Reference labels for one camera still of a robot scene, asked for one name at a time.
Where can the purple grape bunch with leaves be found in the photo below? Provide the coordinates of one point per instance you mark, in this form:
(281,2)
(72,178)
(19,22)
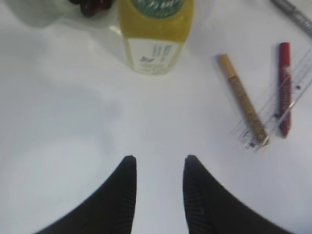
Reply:
(89,8)

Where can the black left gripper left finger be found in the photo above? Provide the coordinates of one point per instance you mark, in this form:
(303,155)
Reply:
(109,210)

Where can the clear plastic ruler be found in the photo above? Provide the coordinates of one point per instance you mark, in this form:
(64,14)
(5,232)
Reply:
(301,71)

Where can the silver glitter pen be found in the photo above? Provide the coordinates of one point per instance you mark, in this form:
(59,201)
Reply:
(295,15)

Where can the yellow tea bottle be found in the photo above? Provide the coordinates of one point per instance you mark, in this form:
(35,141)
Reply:
(154,32)

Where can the green wavy glass plate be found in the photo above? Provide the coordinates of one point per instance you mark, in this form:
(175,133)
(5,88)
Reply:
(43,13)

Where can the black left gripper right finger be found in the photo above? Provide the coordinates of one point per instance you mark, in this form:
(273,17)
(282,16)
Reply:
(211,209)

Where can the gold glitter pen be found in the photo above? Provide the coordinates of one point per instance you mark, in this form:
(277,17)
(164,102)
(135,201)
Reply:
(250,115)

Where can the red glitter pen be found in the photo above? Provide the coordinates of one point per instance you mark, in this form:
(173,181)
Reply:
(284,77)

